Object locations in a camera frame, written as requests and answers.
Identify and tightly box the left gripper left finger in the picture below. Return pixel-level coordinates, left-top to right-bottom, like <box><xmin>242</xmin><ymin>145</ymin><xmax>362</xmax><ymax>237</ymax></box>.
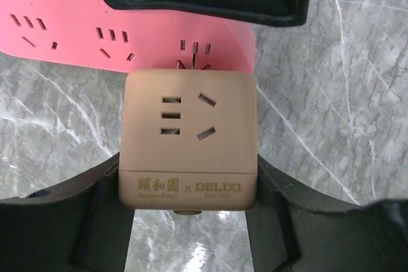
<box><xmin>1</xmin><ymin>154</ymin><xmax>134</xmax><ymax>271</ymax></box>

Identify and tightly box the wooden cube block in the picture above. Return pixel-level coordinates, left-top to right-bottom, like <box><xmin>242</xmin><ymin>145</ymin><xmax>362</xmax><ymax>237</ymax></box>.
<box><xmin>118</xmin><ymin>69</ymin><xmax>258</xmax><ymax>214</ymax></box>

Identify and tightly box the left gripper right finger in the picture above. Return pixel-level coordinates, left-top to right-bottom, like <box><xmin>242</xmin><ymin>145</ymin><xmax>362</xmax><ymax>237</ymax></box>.
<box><xmin>245</xmin><ymin>157</ymin><xmax>407</xmax><ymax>271</ymax></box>

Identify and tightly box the pink triangular power strip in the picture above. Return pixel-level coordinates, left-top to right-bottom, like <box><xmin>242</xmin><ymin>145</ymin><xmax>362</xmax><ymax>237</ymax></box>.
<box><xmin>1</xmin><ymin>0</ymin><xmax>256</xmax><ymax>73</ymax></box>

